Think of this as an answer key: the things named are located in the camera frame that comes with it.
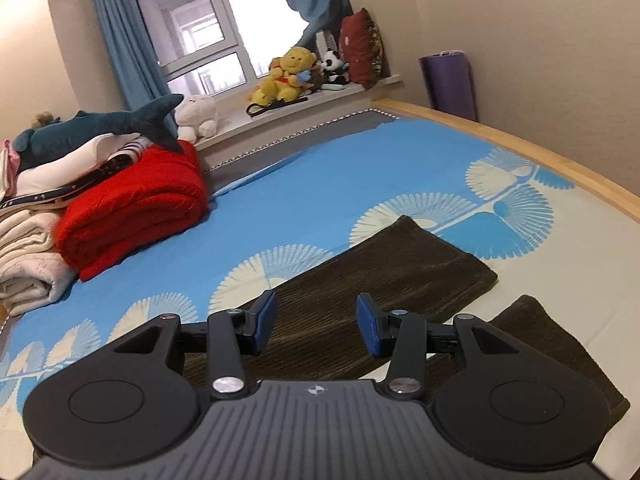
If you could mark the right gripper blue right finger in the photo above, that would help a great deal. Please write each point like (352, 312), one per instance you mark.
(399, 336)

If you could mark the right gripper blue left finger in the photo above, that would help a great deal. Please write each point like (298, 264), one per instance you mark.
(232, 334)

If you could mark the dark brown corduroy pants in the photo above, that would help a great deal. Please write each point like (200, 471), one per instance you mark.
(316, 335)

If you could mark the red folded blanket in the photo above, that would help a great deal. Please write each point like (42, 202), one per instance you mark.
(162, 194)

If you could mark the blue white patterned bedsheet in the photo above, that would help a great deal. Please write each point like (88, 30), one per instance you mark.
(542, 234)

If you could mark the cream folded blanket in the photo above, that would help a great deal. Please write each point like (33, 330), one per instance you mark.
(33, 272)

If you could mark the white round plush toy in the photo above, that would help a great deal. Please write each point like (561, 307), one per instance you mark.
(197, 118)

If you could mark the white folded bedding stack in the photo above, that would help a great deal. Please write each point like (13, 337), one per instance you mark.
(75, 165)

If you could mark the yellow bear plush toy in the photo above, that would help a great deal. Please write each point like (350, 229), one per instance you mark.
(287, 81)

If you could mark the purple rolled yoga mat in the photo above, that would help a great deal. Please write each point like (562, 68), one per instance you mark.
(449, 83)

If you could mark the panda plush toy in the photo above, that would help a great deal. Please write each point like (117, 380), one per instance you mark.
(334, 69)

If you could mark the left blue curtain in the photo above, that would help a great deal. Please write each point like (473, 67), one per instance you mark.
(131, 52)

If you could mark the blue shark plush toy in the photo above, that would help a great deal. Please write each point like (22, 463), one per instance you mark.
(52, 142)

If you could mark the pink folded cloth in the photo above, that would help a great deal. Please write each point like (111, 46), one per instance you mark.
(9, 165)

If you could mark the red decorative cushion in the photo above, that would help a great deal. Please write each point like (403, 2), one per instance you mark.
(361, 46)

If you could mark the wooden bed frame edge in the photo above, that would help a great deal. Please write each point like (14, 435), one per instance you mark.
(603, 188)

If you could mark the window with white frame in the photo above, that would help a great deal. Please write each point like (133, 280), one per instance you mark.
(215, 46)

